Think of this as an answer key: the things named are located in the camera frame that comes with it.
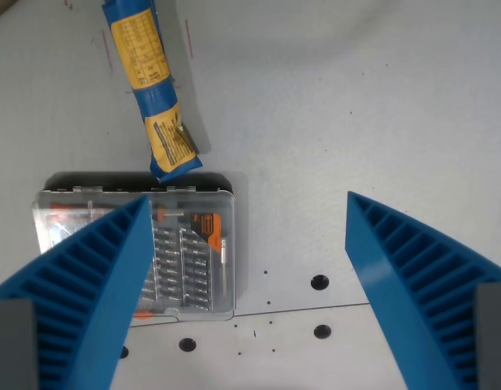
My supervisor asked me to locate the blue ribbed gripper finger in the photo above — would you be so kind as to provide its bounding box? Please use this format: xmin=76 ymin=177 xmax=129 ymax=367
xmin=0 ymin=194 xmax=154 ymax=390
xmin=344 ymin=191 xmax=501 ymax=390

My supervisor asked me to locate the clear screwdriver bit set case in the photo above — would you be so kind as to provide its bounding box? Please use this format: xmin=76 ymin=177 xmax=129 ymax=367
xmin=32 ymin=172 xmax=236 ymax=322

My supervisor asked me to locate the blue bag with yellow label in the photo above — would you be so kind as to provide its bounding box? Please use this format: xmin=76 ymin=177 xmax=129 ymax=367
xmin=101 ymin=0 xmax=204 ymax=184

